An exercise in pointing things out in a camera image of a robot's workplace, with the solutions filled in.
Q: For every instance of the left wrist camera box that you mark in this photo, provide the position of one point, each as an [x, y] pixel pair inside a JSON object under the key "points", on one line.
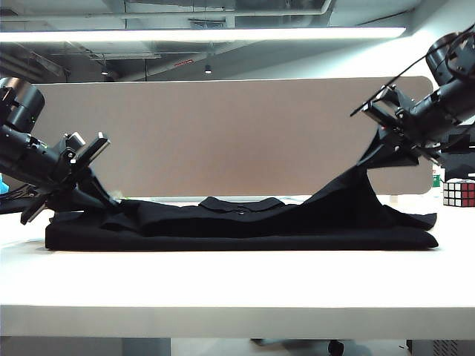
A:
{"points": [[76, 140]]}

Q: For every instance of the white partition base rail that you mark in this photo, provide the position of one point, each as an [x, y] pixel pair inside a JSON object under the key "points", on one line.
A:
{"points": [[167, 198]]}

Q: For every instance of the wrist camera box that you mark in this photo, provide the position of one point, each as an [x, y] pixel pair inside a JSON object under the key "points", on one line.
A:
{"points": [[393, 97], [76, 140]]}

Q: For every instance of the grey slatted unit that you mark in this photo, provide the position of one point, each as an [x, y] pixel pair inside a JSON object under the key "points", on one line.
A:
{"points": [[445, 348]]}

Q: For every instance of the long linear ceiling light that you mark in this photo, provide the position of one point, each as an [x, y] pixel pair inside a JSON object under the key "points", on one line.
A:
{"points": [[185, 36]]}

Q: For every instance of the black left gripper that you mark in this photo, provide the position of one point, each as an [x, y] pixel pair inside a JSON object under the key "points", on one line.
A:
{"points": [[63, 170]]}

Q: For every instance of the black pendant ceiling lamp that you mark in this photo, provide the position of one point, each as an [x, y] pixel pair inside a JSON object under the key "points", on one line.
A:
{"points": [[208, 69], [104, 70]]}

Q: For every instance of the black polo shirt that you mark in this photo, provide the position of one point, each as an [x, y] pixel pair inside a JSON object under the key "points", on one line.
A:
{"points": [[241, 230]]}

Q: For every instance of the light blue object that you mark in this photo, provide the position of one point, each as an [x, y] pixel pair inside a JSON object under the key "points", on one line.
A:
{"points": [[3, 185]]}

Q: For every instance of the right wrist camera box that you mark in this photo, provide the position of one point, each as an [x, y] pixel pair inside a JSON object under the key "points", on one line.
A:
{"points": [[393, 97]]}

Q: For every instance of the office chair base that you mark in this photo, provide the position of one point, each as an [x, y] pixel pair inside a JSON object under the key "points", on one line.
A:
{"points": [[335, 348]]}

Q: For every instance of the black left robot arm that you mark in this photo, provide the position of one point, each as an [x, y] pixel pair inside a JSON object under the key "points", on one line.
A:
{"points": [[22, 104]]}

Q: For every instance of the Rubik's cube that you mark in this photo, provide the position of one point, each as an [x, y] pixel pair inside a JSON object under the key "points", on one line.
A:
{"points": [[458, 193]]}

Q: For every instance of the small green white box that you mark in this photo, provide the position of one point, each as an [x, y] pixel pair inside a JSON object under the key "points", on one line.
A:
{"points": [[436, 181]]}

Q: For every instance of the fabric desk partition panel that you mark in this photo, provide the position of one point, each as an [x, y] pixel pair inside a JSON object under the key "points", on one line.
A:
{"points": [[222, 141]]}

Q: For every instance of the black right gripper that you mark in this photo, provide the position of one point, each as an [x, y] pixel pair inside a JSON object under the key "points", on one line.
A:
{"points": [[404, 130]]}

